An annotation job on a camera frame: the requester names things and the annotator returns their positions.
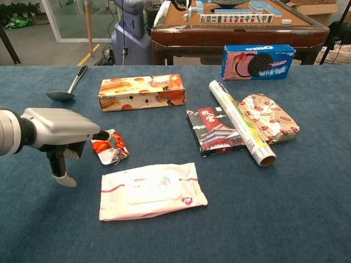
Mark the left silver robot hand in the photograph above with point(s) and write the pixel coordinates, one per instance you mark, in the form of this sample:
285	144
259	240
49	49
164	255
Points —
60	126

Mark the card with orange lanyard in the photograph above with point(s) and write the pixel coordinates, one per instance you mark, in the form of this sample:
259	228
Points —
108	156

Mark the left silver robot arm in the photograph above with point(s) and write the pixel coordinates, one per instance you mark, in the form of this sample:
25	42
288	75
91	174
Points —
9	131

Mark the orange biscuit box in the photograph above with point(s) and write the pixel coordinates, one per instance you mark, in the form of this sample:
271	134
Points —
142	93

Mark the black slanted table leg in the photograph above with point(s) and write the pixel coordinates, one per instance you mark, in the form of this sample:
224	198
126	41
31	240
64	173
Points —
9	46

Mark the wooden pole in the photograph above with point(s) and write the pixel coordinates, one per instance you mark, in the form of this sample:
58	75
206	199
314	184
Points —
89	27

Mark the green bag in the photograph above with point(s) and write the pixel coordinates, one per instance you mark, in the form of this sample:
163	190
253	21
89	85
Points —
17	22

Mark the white pink wet wipes pack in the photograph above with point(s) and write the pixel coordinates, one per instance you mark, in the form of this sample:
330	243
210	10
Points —
153	191

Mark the green potted plants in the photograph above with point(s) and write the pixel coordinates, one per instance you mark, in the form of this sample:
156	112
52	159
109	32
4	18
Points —
19	9

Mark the dark palace print box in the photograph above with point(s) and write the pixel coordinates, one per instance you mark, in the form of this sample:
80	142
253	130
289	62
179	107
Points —
216	137

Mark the upright white mahjong tile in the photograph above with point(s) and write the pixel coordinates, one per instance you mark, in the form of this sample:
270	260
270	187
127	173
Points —
186	17

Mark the cling film roll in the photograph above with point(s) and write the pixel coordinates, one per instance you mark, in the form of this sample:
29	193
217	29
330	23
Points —
241	123

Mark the brown mahjong table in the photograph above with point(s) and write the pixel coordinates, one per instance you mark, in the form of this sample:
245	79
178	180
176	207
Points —
235	35

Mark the face-up mahjong tile row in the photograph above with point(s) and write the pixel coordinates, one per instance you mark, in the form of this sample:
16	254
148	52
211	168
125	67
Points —
235	18

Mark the blue Oreo cookie box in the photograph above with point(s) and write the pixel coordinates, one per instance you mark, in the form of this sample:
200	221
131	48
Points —
257	64

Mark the blue-backed mahjong tile row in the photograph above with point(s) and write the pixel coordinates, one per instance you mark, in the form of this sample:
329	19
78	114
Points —
233	11

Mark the gold foil package red labels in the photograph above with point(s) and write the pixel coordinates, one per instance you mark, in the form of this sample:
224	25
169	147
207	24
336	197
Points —
271	117

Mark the blue mahjong tile stack diagonal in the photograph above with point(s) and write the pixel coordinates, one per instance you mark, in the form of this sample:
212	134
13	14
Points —
264	7

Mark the single white mahjong tile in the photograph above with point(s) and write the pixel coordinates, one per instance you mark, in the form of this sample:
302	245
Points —
286	21

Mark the brown cardboard box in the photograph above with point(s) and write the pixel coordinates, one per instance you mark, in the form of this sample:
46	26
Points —
315	11

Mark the white plastic crate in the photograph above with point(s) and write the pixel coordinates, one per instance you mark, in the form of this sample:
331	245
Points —
336	56

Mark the black tripod stand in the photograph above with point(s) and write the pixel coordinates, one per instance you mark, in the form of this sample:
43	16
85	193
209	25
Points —
333	35

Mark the grey robot pedestal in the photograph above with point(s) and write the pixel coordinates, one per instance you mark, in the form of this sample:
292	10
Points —
131	41

